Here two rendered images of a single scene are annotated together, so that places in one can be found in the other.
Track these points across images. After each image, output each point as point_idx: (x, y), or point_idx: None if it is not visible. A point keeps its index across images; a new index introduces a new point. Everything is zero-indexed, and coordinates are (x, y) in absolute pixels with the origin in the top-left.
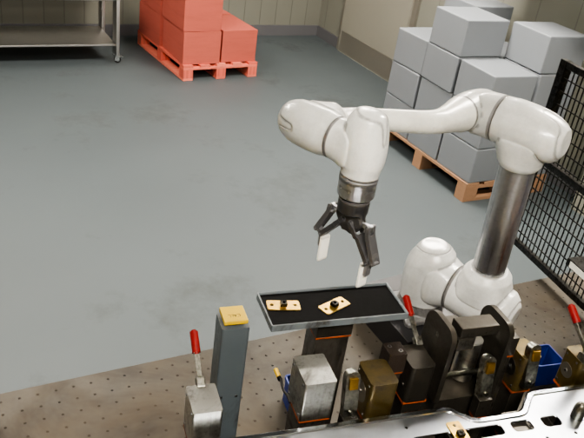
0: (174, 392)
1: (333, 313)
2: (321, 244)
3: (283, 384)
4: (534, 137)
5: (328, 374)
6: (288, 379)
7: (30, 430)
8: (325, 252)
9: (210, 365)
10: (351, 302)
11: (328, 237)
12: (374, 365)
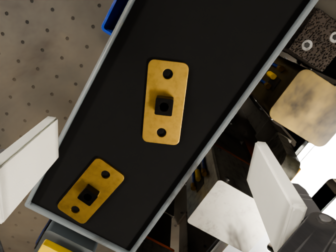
0: (31, 116)
1: (181, 128)
2: (23, 194)
3: (94, 5)
4: None
5: (258, 213)
6: (106, 23)
7: (7, 232)
8: (45, 140)
9: (14, 54)
10: (186, 54)
11: (5, 178)
12: (297, 100)
